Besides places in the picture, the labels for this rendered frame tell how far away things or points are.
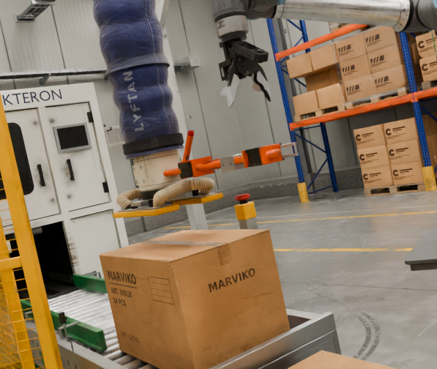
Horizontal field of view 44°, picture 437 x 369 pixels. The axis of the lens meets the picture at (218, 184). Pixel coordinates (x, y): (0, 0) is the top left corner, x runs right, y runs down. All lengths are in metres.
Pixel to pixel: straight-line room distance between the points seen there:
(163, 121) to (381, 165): 8.10
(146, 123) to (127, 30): 0.33
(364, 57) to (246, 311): 8.22
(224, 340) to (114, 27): 1.13
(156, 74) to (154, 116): 0.15
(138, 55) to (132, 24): 0.11
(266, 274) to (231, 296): 0.16
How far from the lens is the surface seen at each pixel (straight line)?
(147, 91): 1.94
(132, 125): 1.94
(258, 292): 1.86
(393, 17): 1.89
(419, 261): 1.96
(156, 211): 1.81
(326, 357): 1.81
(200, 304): 1.73
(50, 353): 2.28
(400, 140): 9.59
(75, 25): 11.98
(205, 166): 1.71
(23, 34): 11.45
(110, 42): 1.98
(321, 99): 10.40
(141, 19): 2.00
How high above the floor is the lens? 1.23
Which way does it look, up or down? 3 degrees down
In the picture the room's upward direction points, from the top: 12 degrees counter-clockwise
